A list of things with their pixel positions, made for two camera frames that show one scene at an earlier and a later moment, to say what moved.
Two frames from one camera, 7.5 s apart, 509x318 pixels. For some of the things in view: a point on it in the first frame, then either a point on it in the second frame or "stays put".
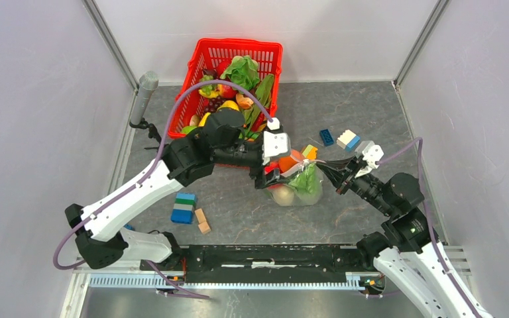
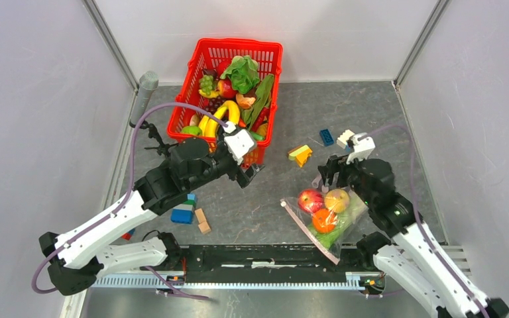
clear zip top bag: (304, 188) -> (329, 217)
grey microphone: (148, 83) stays put
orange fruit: (295, 156) -> (324, 220)
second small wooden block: (200, 215) stays put
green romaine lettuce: (307, 185) -> (344, 221)
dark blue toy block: (326, 137) stays put
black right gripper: (341, 175) stays put
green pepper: (187, 129) stays put
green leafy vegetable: (242, 72) stays put
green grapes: (207, 89) stays put
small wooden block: (204, 228) stays put
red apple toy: (269, 168) -> (311, 200)
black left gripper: (262, 180) -> (239, 174)
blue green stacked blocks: (182, 211) stays put
